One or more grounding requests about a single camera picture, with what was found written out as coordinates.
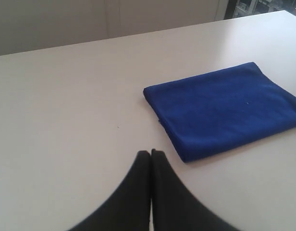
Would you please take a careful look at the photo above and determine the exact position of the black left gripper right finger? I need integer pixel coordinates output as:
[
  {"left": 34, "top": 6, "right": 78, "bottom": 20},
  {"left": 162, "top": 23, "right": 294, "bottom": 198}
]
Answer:
[{"left": 150, "top": 149, "right": 237, "bottom": 231}]

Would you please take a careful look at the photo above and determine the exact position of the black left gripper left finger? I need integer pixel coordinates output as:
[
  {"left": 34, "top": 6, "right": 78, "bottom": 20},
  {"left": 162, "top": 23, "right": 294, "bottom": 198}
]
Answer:
[{"left": 71, "top": 151, "right": 151, "bottom": 231}]

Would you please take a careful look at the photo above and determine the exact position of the blue towel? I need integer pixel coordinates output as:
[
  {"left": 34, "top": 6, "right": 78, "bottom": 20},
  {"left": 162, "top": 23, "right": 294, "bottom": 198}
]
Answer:
[{"left": 143, "top": 62, "right": 296, "bottom": 163}]

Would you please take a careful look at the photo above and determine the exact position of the black window frame post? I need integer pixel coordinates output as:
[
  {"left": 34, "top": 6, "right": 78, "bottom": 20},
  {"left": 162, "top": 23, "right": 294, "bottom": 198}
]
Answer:
[{"left": 224, "top": 0, "right": 238, "bottom": 20}]

